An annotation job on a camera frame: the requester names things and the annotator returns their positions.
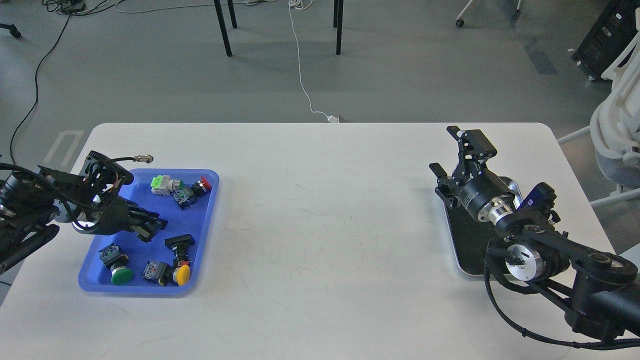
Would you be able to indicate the white office chair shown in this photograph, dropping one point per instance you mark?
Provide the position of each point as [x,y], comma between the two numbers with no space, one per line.
[614,127]

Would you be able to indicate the black equipment case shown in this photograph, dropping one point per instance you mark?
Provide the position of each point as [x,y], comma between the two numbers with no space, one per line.
[612,32]

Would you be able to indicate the white chair wheel base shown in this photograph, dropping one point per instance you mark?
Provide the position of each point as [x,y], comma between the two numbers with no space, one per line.
[482,12]

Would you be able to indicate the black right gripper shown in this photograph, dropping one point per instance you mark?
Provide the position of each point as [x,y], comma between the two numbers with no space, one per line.
[485,196]

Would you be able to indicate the yellow push button switch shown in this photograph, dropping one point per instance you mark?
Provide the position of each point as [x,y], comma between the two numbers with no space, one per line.
[161,273]

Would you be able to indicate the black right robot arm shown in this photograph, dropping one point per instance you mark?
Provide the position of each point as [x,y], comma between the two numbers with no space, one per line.
[502,235]

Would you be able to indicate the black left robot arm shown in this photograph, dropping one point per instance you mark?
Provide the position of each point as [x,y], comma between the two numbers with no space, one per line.
[33,203]

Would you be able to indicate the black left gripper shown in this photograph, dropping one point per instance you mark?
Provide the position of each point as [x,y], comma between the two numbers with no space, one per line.
[124,215]

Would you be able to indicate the black push button switch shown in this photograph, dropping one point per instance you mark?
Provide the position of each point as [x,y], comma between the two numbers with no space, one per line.
[179,245]

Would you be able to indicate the green terminal push button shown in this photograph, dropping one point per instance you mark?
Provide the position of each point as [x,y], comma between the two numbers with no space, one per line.
[164,185]

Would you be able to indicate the green mushroom push button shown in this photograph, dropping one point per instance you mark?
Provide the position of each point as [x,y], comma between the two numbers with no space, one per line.
[116,261]

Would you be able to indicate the silver metal tray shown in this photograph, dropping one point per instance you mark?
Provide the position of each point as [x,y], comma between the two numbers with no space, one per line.
[471,237]

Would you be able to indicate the red push button switch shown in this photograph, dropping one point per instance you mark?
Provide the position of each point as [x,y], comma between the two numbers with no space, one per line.
[201,187]

